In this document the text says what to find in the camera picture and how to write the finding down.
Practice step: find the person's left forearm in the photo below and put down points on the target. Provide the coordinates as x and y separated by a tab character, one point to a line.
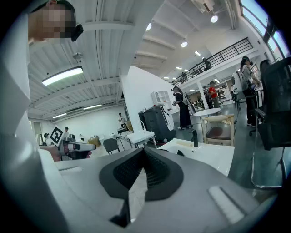
53	154

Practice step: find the long ceiling lamp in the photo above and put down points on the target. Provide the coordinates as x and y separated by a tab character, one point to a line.
62	75

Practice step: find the white air conditioner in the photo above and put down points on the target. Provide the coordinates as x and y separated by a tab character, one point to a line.
204	5

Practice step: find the white cabinet with shelves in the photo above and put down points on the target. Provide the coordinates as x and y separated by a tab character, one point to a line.
161	97

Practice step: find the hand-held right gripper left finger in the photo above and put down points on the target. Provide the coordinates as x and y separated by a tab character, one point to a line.
86	182

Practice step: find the round ceiling spotlight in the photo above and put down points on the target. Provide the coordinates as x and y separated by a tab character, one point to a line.
214	18
148	26
184	44

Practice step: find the black and white wheeled machine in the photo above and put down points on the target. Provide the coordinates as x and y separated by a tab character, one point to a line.
159	123

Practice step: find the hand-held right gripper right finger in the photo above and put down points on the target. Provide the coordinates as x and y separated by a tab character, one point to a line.
195	193

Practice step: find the round white table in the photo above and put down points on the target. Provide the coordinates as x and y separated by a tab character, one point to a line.
207	112

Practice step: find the black mesh cantilever chair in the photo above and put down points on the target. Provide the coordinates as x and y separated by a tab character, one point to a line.
275	109

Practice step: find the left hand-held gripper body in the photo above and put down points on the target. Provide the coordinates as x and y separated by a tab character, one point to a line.
56	136

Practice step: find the wooden chair with brown seat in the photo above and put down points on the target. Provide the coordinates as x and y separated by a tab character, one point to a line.
218	133

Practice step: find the black balcony railing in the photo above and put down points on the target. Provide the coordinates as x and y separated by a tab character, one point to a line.
218	58

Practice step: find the black head camera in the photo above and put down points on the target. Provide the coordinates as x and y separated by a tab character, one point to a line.
77	31

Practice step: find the person's white shirt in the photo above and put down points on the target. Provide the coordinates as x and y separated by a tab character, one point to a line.
13	113

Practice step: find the cardboard box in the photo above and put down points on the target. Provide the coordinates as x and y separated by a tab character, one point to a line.
94	141

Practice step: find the ceiling strip light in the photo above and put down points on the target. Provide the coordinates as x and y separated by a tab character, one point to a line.
59	115
92	107

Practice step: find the large window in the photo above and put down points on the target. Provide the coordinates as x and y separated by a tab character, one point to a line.
257	16

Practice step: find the black faucet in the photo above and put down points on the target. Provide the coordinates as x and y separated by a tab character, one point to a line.
195	138

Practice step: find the beige wooden strip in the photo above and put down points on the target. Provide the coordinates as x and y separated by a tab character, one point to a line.
185	143

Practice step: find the dark grey stool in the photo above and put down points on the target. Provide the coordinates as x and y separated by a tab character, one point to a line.
111	145

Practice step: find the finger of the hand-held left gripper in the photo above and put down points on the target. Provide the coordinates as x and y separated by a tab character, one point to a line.
87	147

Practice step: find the person's head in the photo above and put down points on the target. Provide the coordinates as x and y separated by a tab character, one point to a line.
50	20

